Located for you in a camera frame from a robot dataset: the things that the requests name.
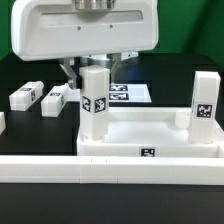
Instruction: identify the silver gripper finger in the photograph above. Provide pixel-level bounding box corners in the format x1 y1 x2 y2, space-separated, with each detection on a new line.
60 59 82 89
109 53 122 74

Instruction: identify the white desk top tray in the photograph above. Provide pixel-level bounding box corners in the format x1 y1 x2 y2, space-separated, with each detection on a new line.
77 107 224 158

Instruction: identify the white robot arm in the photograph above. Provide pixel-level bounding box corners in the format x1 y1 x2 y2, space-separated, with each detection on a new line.
11 0 159 61

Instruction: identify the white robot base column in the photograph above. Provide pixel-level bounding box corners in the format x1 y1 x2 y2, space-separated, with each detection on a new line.
80 51 139 67

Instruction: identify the white block at left edge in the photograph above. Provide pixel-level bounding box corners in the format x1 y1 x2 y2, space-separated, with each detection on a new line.
0 112 6 135

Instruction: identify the white front fence bar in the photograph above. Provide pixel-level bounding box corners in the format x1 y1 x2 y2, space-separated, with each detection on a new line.
0 155 224 185

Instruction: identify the white marker base plate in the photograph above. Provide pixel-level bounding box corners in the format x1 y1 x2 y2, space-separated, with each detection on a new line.
64 83 152 104

